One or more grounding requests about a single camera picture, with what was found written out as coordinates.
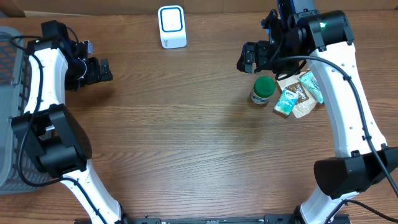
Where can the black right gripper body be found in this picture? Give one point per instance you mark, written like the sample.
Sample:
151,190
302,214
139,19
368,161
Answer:
270,58

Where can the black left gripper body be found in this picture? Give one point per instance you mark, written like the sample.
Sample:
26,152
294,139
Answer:
83,72

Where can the green lid white jar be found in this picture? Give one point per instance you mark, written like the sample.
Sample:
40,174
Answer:
262,90

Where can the teal wet wipes pack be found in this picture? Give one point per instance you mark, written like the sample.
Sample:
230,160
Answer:
309,81

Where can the teal tissue pack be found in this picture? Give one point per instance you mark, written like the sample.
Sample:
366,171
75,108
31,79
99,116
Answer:
286,102

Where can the clear beige snack bag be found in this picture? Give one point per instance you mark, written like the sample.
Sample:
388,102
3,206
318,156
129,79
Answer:
305,102

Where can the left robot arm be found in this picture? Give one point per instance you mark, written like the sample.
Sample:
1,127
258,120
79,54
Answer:
54,147

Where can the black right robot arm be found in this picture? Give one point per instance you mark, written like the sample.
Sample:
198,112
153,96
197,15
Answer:
301,36

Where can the grey plastic mesh basket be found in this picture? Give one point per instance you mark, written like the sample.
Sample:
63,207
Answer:
15,86

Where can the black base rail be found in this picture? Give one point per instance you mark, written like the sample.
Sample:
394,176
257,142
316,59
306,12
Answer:
217,221

